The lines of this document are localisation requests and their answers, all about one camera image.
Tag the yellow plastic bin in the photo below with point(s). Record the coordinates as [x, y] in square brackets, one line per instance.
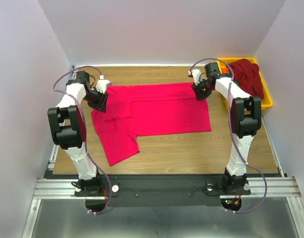
[267, 101]

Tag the aluminium front rail frame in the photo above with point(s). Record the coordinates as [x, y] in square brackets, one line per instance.
[273, 209]

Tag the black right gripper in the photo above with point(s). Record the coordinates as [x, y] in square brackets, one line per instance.
[200, 95]

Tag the green t shirt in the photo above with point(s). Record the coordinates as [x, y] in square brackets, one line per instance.
[237, 83]

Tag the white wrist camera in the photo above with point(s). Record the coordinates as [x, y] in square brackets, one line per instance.
[197, 75]
[102, 84]

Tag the dark red t shirt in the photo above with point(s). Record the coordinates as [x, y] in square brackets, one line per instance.
[246, 74]

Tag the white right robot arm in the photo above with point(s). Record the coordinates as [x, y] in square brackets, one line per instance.
[244, 112]

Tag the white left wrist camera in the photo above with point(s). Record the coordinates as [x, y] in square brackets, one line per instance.
[102, 84]

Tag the orange t shirt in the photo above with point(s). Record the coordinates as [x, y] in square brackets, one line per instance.
[224, 70]

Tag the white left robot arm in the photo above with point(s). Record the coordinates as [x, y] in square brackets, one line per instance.
[68, 128]

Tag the pink t shirt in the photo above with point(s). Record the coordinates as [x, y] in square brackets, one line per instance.
[147, 110]

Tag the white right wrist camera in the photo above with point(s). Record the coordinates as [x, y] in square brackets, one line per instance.
[197, 75]

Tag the aluminium right side rail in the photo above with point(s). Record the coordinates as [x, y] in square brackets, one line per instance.
[274, 152]

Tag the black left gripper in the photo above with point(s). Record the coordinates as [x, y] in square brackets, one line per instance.
[101, 104]

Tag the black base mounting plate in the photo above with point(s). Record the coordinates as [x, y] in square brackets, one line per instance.
[161, 191]

